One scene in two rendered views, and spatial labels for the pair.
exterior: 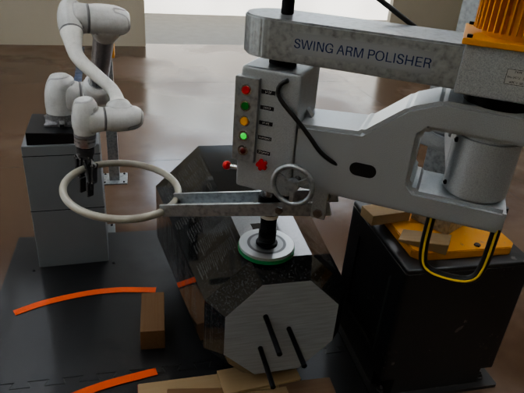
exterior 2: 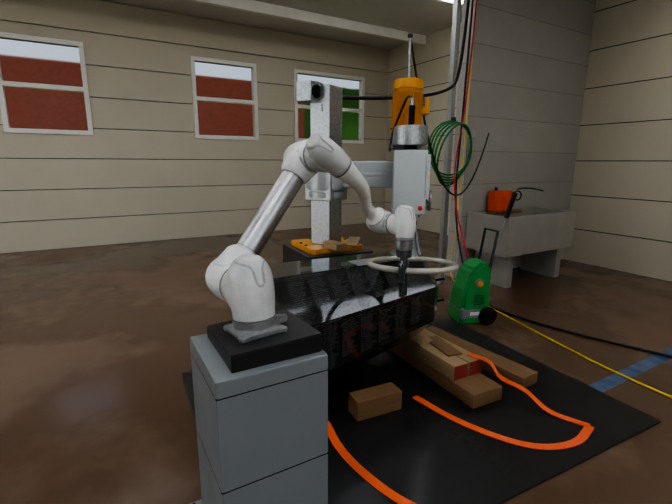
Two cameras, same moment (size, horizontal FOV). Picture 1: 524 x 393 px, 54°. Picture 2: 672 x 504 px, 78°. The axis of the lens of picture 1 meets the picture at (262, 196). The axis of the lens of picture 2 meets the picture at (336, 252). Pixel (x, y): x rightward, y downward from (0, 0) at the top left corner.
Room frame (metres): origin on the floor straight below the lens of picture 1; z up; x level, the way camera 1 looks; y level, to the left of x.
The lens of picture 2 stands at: (2.75, 2.62, 1.46)
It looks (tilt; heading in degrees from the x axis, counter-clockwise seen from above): 12 degrees down; 258
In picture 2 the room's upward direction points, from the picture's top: straight up
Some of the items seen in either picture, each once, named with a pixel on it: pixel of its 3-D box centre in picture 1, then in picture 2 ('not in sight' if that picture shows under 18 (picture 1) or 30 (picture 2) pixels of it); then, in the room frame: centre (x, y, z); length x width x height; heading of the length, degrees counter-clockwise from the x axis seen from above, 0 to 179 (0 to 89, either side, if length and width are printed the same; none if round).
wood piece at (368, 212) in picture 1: (385, 213); (334, 245); (2.07, -0.57, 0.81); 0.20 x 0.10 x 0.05; 113
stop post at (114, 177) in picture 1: (110, 115); not in sight; (3.74, 1.21, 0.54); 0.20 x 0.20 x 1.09; 15
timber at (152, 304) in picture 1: (153, 319); (375, 400); (2.05, 0.51, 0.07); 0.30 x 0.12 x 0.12; 12
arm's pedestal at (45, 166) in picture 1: (69, 192); (259, 439); (2.74, 1.17, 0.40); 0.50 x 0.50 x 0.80; 18
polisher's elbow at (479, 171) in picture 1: (480, 161); not in sight; (1.46, -0.66, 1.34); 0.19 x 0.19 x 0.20
